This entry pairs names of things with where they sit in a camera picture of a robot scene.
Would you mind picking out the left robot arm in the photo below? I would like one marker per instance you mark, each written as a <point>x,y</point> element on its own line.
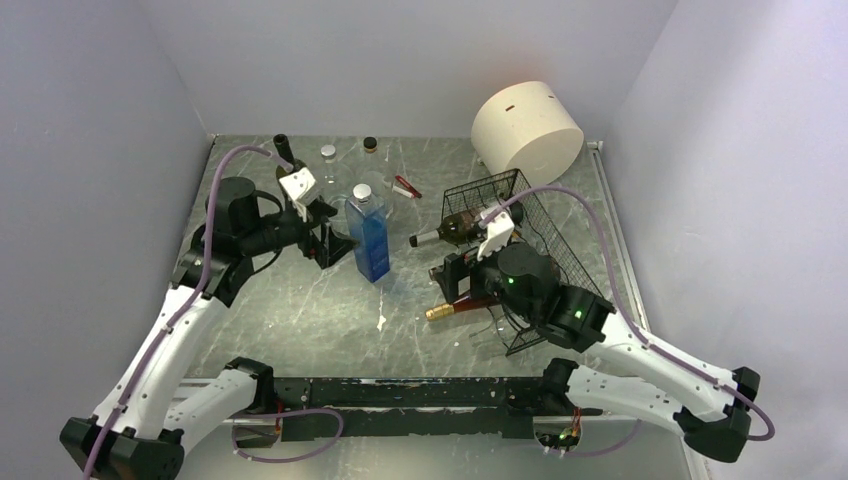
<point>138,432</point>

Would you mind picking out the white marker pen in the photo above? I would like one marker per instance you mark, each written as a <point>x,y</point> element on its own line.
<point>403,192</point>

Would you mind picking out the black capped clear bottle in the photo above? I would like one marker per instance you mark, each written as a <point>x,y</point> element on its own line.
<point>376,170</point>

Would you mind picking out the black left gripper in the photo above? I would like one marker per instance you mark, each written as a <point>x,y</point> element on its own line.
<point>331,246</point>

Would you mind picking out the silver capped clear bottle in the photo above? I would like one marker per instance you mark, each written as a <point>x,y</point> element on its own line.
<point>337,178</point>

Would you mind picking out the cream cylindrical appliance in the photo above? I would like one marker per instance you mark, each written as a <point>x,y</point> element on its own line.
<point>526,127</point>

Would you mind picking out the dark wine bottle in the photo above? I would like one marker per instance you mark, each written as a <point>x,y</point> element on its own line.
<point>286,156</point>

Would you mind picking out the black wire wine rack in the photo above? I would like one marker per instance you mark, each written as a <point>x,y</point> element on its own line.
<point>543,238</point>

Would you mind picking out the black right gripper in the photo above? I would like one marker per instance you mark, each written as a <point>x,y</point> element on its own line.
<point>455,268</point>

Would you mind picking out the blue labelled clear bottle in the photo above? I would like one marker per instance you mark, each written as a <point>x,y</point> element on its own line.
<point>366,220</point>

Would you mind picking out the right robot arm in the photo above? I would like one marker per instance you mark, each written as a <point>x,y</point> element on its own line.
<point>708,406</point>

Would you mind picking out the red utility knife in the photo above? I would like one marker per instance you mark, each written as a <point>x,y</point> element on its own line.
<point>412,191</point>

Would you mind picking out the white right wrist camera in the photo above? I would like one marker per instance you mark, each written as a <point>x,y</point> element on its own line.
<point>497,227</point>

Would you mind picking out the gold capped amber wine bottle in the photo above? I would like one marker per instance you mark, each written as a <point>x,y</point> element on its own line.
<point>463,304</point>

